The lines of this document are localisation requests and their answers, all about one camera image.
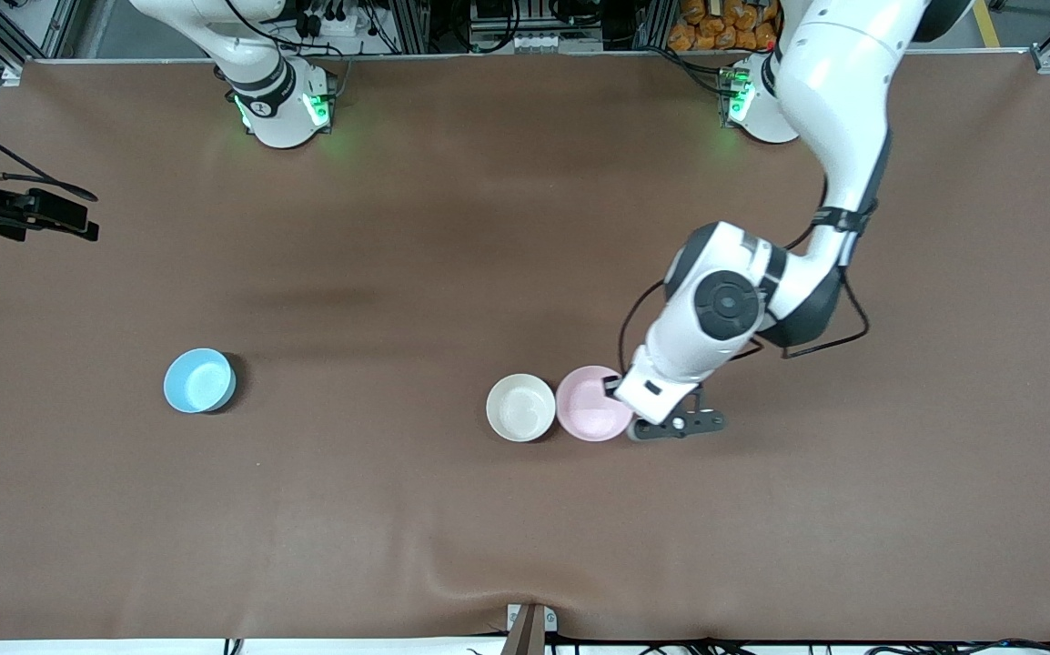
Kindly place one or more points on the light blue bowl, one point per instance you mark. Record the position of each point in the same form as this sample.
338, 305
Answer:
200, 380

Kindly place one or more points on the white bowl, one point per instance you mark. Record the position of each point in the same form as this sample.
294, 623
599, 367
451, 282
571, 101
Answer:
520, 408

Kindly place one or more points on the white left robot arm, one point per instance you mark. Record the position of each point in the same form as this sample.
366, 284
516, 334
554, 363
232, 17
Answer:
843, 91

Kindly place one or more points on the orange snack bags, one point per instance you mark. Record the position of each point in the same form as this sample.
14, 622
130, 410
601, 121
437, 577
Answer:
716, 32

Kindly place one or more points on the pink bowl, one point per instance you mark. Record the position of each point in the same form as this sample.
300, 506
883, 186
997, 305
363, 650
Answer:
587, 409

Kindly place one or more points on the brown table mat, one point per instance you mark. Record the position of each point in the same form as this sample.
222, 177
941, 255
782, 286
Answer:
398, 509

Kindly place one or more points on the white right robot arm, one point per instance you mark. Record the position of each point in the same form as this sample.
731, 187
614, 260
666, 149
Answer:
279, 100

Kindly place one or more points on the white power strip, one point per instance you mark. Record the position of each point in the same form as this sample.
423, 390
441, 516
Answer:
343, 23

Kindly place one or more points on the metal table edge clamp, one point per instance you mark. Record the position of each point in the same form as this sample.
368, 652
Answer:
530, 632

